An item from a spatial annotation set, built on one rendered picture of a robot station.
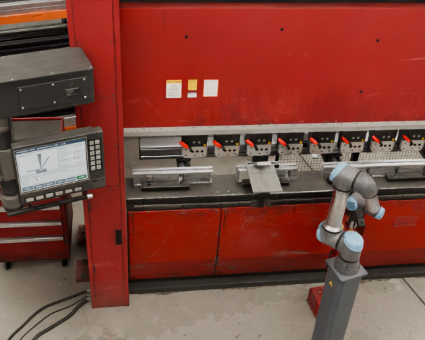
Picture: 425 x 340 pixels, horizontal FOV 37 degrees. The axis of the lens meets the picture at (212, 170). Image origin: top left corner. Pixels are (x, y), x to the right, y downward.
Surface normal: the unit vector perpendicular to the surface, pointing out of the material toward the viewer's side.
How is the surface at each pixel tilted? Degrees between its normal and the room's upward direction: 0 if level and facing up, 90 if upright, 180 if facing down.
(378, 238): 90
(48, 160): 90
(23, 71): 1
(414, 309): 0
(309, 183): 0
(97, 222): 90
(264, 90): 90
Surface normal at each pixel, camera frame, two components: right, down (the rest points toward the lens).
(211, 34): 0.13, 0.61
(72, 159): 0.41, 0.57
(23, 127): 0.06, -0.79
